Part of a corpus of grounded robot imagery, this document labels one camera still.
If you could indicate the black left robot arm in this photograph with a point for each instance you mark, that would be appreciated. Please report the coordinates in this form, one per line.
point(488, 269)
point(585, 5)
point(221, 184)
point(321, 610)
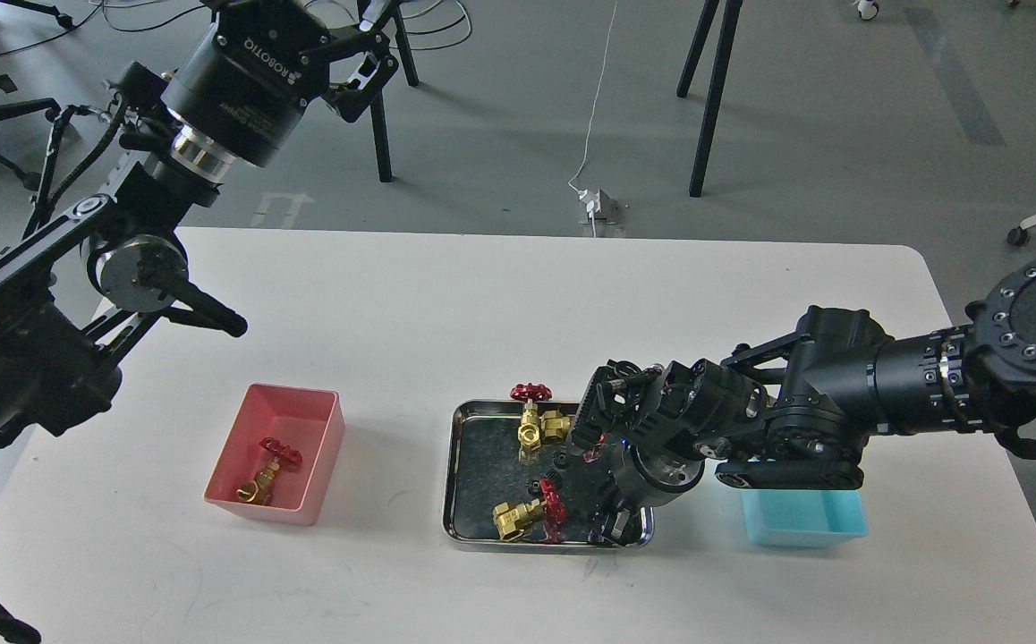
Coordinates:
point(82, 288)

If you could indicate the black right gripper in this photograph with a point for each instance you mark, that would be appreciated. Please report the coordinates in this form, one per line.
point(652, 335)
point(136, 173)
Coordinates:
point(637, 482)

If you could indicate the brass valve red handle bottom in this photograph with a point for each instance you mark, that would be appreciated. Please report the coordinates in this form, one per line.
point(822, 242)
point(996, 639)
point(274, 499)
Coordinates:
point(546, 509)

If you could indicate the white power adapter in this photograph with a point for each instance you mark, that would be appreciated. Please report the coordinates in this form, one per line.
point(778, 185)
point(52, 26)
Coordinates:
point(600, 208)

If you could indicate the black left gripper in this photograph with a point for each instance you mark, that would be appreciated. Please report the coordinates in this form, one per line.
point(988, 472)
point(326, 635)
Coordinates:
point(247, 84)

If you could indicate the pink plastic box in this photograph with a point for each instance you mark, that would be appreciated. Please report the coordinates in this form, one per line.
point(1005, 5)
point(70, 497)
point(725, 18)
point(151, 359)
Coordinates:
point(308, 420)

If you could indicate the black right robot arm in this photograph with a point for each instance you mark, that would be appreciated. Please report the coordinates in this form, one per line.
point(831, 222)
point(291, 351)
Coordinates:
point(797, 412)

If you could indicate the blue plastic box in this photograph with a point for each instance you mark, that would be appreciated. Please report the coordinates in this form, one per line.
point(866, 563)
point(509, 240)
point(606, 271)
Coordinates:
point(803, 518)

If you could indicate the small black gear centre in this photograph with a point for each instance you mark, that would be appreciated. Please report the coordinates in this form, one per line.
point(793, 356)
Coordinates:
point(559, 460)

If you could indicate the brass valve upright red handle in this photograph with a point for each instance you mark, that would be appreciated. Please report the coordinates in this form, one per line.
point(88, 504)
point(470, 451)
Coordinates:
point(529, 431)

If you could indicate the brass valve red handle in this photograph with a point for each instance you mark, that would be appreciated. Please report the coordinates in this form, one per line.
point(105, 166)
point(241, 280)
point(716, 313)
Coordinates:
point(260, 489)
point(555, 426)
point(529, 431)
point(546, 509)

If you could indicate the black tripod legs right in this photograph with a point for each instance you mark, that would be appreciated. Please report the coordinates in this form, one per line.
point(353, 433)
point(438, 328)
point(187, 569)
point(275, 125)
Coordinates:
point(721, 61)

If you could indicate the silver metal tray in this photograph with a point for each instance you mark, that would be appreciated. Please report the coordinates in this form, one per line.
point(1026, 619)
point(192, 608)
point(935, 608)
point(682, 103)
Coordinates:
point(485, 469)

